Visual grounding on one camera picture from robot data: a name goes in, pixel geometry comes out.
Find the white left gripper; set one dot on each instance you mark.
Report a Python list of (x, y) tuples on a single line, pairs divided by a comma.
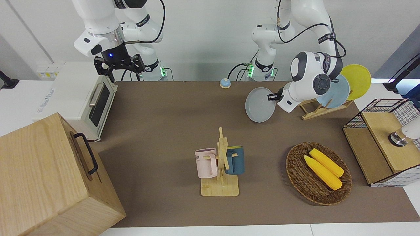
[(290, 98)]

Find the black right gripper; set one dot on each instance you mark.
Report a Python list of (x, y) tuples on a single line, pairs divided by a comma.
[(115, 57)]

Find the gray plate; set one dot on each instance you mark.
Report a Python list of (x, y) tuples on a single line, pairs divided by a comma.
[(259, 106)]

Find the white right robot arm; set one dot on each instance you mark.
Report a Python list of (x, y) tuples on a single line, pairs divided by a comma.
[(98, 16)]

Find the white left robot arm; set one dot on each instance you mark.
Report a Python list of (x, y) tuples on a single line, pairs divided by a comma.
[(310, 68)]

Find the wooden plate rack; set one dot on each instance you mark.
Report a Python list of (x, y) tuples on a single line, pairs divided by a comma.
[(328, 111)]

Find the light blue plate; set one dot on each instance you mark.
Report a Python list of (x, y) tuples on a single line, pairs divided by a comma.
[(339, 93)]

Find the yellow plate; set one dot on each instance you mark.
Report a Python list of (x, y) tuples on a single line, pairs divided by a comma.
[(359, 80)]

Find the blue service bell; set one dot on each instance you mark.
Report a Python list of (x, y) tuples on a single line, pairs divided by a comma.
[(225, 83)]

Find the white toaster oven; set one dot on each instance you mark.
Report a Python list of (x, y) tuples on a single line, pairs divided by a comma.
[(72, 91)]

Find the brown table mat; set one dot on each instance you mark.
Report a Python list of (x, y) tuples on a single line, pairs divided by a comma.
[(170, 124)]

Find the dark blue mug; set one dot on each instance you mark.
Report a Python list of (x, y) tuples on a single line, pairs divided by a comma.
[(237, 162)]

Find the yellow corn cob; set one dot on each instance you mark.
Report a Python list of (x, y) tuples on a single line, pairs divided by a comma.
[(323, 173), (328, 162)]

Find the brown wicker basket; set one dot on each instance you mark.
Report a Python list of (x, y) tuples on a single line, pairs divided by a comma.
[(305, 183)]

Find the pink mug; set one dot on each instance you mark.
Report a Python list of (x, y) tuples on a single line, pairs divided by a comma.
[(204, 164)]

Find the wooden mug tree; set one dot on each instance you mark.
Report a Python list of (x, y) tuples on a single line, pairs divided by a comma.
[(222, 186)]

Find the black stand foot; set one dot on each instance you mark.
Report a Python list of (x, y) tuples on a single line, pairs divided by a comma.
[(7, 82)]

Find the large wooden box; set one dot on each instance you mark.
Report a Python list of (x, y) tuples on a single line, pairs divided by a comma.
[(42, 177)]

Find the white wall socket strip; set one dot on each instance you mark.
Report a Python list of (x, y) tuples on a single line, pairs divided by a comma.
[(49, 72)]

